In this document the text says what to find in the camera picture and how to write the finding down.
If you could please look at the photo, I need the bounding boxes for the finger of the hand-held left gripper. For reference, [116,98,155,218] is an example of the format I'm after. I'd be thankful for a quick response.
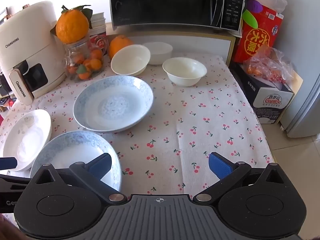
[0,157,17,171]

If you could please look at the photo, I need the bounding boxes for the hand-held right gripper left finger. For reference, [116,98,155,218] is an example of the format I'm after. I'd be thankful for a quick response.
[30,153,128,204]

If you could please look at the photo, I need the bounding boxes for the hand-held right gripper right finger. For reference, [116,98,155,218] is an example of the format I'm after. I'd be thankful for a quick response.
[192,152,290,203]

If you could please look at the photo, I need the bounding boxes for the blue patterned plate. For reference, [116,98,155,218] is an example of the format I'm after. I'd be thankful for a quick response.
[73,75,154,133]
[29,131,122,193]

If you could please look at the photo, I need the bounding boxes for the white flower-print plate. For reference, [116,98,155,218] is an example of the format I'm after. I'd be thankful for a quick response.
[0,109,52,172]

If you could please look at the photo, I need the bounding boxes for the white ceramic bowl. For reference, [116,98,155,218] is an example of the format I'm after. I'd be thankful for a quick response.
[111,44,151,77]
[162,57,207,87]
[142,42,173,65]

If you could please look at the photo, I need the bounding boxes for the cherry-print tablecloth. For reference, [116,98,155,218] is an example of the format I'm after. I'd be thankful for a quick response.
[0,54,275,198]

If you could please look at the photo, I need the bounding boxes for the black cardboard box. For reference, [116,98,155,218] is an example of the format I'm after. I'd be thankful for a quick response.
[229,61,304,125]

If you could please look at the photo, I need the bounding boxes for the white refrigerator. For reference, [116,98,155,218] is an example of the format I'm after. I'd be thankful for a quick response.
[279,62,320,138]

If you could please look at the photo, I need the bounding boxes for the pile of small tangerines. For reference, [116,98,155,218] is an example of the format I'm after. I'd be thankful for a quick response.
[67,49,103,80]

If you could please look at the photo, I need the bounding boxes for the white air fryer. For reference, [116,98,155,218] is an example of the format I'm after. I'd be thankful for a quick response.
[0,0,67,105]

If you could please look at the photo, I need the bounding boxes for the clear bag of snacks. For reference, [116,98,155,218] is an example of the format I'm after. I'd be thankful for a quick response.
[244,47,299,86]

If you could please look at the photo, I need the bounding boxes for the bag of small tangerines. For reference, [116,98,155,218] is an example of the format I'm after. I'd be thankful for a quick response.
[64,36,104,83]

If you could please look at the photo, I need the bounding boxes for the orange with short stem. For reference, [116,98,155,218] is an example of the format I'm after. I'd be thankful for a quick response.
[108,35,134,60]

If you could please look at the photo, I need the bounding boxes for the white wood-trimmed shelf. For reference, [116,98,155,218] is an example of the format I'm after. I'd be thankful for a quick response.
[106,21,236,67]

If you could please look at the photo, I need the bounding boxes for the white tub with red label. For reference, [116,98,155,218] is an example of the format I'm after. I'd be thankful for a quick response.
[89,26,109,57]

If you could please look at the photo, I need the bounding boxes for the red snack canister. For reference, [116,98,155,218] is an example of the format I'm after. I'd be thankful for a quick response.
[234,5,284,64]

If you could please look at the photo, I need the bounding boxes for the large orange with leaves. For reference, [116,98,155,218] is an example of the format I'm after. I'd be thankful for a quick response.
[50,4,93,44]

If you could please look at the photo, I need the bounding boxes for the stack of white cups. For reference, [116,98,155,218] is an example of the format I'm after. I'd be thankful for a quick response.
[90,12,107,29]

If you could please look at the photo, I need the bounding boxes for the bag of colourful toys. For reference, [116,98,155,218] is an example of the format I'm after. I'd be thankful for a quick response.
[241,0,288,29]

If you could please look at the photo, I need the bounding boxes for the black microwave oven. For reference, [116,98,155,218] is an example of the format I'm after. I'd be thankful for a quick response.
[109,0,247,32]

